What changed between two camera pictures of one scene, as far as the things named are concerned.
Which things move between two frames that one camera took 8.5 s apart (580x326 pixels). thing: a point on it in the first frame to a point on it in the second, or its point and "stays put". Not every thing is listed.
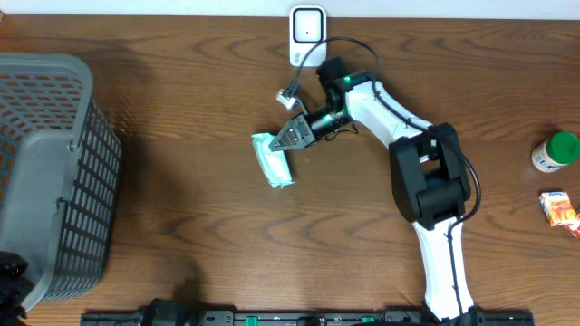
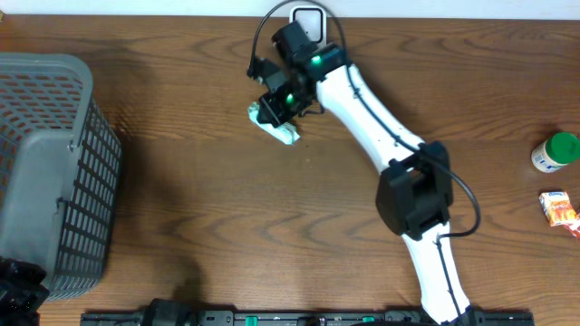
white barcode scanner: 308,26 stays put
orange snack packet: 557,206 stays put
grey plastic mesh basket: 60,174 stays put
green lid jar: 560,149 stays put
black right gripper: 302,130 to 276,110
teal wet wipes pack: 275,164 to 285,132
